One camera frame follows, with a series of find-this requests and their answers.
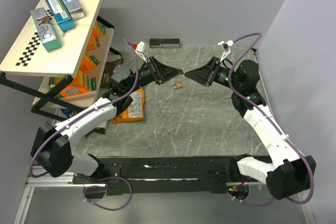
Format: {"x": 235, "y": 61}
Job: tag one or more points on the aluminium rail frame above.
{"x": 58, "y": 200}

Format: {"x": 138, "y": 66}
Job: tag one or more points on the silver box near back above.
{"x": 74, "y": 8}

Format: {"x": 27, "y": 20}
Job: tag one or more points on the small brass padlock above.
{"x": 177, "y": 85}

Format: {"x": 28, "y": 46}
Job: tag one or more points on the beige folding shelf rack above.
{"x": 59, "y": 56}

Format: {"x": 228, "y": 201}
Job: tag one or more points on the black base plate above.
{"x": 159, "y": 174}

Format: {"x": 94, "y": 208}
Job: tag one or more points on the orange boxes on shelf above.
{"x": 82, "y": 82}

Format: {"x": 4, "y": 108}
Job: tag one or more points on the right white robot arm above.
{"x": 290, "y": 172}

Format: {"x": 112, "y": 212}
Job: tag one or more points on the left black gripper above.
{"x": 160, "y": 73}

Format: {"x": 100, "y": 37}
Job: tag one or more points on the brown coffee bag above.
{"x": 111, "y": 63}

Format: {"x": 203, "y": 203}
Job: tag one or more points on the blue snack bag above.
{"x": 66, "y": 114}

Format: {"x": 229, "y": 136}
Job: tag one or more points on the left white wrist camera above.
{"x": 140, "y": 49}

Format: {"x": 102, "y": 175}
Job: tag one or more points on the silver teal box front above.
{"x": 45, "y": 30}

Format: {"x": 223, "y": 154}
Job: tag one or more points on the blue carton box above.
{"x": 61, "y": 15}

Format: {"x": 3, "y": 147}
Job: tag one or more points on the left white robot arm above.
{"x": 53, "y": 148}

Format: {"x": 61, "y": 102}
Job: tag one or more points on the black rectangular box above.
{"x": 165, "y": 43}

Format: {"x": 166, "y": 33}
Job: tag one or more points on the orange snack bag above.
{"x": 135, "y": 111}

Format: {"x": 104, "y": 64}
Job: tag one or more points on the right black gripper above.
{"x": 203, "y": 75}

